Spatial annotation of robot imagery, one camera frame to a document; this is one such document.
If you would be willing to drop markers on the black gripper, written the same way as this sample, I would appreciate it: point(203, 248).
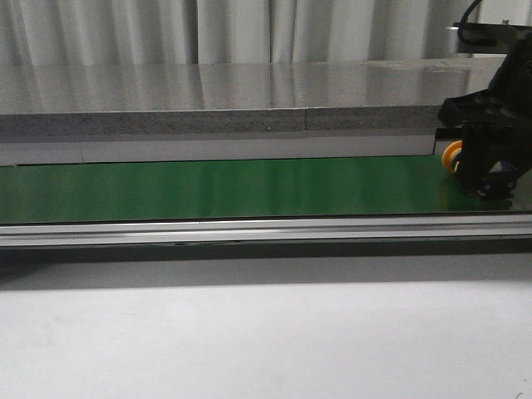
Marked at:
point(495, 124)

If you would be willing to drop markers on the yellow push button switch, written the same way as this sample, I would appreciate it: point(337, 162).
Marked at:
point(452, 156)

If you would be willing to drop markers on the grey stone countertop slab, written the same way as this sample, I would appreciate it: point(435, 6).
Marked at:
point(113, 101)

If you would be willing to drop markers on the grey cabinet front panel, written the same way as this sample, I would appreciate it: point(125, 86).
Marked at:
point(222, 146)

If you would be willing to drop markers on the green conveyor belt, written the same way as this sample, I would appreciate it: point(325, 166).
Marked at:
point(225, 189)

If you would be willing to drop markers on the white pleated curtain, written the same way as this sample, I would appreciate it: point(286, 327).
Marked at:
point(84, 33)

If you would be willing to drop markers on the aluminium conveyor side rail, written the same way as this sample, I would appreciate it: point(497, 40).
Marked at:
point(250, 230)

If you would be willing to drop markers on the black camera mount with cable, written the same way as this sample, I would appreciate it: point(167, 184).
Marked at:
point(488, 38)

